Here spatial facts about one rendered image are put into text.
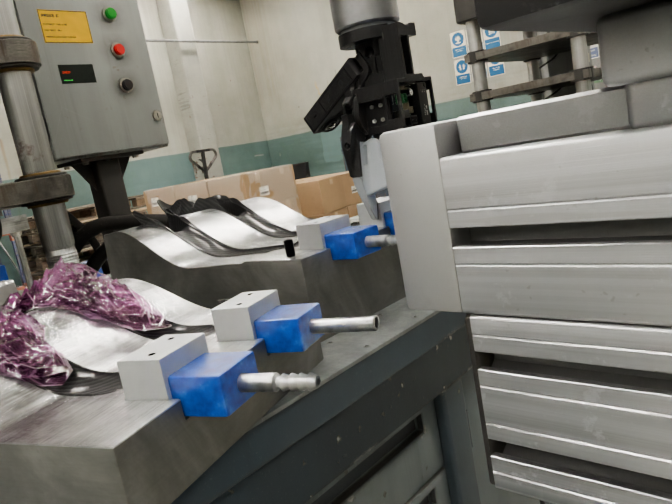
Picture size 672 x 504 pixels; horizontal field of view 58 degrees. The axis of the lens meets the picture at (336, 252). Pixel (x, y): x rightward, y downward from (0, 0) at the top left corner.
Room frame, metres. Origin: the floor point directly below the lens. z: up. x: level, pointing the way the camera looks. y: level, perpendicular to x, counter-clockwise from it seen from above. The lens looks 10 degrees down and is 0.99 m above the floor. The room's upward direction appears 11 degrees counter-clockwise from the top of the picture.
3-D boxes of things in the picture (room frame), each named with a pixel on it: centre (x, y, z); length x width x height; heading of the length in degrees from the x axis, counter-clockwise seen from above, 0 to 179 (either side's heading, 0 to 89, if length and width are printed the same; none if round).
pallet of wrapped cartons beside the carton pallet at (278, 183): (5.09, 0.86, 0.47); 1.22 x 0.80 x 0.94; 52
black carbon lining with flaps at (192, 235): (0.84, 0.13, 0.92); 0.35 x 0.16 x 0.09; 48
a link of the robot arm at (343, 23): (0.73, -0.08, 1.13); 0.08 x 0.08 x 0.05
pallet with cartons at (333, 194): (5.94, 0.31, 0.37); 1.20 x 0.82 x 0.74; 56
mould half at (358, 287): (0.86, 0.13, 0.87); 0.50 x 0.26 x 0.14; 48
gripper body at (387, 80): (0.72, -0.09, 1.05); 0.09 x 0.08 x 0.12; 48
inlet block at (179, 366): (0.38, 0.08, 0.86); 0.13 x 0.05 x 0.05; 65
